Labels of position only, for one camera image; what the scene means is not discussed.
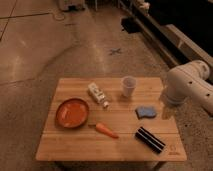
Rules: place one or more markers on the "long bench shelf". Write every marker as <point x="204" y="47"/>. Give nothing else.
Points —
<point x="173" y="43"/>

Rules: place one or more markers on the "black box on floor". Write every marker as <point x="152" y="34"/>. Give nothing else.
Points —
<point x="130" y="25"/>

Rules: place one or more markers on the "blue sponge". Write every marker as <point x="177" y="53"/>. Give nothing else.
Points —
<point x="145" y="112"/>

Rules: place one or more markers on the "wooden table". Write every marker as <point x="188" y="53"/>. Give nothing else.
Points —
<point x="86" y="144"/>

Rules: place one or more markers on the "orange carrot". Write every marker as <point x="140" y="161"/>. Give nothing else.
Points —
<point x="101" y="128"/>

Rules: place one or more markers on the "orange ceramic bowl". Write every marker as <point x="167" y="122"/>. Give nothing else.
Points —
<point x="72" y="113"/>

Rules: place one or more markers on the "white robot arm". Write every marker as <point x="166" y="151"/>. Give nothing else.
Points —
<point x="189" y="80"/>

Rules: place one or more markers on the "white device on floor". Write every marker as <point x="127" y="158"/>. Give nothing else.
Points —
<point x="64" y="5"/>

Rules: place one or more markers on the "white tube bottle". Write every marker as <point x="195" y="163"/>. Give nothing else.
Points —
<point x="98" y="95"/>

